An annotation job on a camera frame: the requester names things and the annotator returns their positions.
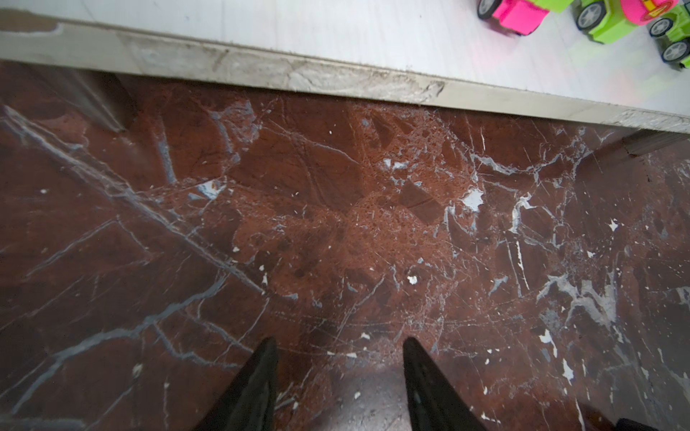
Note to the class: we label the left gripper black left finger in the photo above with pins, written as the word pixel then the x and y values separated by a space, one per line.
pixel 249 402

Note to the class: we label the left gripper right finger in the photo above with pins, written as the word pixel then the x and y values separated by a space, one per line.
pixel 433 403

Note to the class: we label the pink helmet green toy car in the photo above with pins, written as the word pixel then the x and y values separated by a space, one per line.
pixel 608 21

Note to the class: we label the orange helmet green toy car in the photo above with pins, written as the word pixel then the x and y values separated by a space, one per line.
pixel 671 31

